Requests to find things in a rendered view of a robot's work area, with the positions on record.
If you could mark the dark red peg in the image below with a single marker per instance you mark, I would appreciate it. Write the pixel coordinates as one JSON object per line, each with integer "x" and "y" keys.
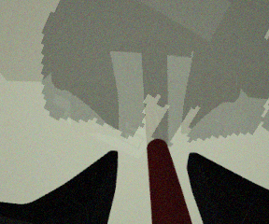
{"x": 167, "y": 202}

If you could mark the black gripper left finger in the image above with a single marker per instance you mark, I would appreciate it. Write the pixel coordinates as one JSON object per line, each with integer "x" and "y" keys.
{"x": 84, "y": 199}

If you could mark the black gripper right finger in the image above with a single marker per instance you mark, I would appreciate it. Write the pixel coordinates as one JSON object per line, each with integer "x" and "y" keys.
{"x": 223, "y": 197}

